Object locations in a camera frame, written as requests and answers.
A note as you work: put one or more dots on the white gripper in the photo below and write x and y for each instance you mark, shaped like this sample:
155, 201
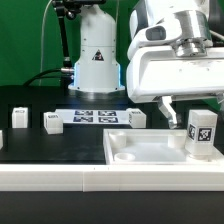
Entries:
155, 72

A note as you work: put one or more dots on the white square tabletop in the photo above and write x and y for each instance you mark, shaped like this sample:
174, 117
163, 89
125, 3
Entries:
152, 147

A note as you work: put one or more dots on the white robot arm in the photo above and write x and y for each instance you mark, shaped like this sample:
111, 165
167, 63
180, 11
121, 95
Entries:
97, 71

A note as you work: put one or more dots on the tag marker sheet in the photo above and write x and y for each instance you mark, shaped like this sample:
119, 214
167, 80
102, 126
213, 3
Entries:
80, 116

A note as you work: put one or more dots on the white U-shaped fence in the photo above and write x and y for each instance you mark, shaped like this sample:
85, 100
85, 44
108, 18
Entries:
111, 177

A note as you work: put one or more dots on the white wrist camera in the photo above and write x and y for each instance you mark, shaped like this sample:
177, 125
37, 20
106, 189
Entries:
155, 36

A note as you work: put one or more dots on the black camera stand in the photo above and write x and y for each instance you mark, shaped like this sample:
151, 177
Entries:
69, 9

